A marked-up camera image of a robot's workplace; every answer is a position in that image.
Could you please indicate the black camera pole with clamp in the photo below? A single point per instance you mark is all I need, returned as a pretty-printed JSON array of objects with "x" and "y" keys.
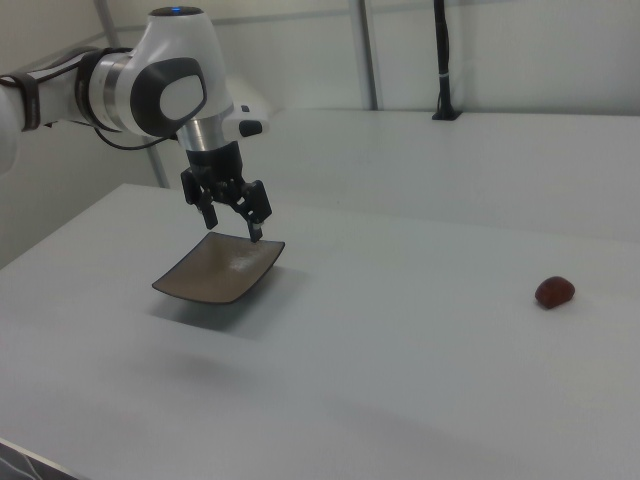
[{"x": 442, "y": 50}]

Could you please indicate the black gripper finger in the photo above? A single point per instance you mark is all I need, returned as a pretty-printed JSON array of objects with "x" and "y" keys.
[
  {"x": 257, "y": 202},
  {"x": 206, "y": 207}
]

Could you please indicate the upright aluminium frame post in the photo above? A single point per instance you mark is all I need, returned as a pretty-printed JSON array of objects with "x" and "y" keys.
[{"x": 368, "y": 60}]

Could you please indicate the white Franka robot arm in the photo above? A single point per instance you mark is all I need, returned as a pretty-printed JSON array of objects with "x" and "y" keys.
[{"x": 170, "y": 40}]

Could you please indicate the square brown ceramic plate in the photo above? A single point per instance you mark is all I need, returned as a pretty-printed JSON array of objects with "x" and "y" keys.
[{"x": 215, "y": 275}]

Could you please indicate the small reddish-brown round food item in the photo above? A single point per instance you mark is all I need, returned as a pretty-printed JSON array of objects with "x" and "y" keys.
[{"x": 555, "y": 291}]

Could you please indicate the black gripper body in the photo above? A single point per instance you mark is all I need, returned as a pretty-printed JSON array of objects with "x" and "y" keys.
[{"x": 215, "y": 165}]

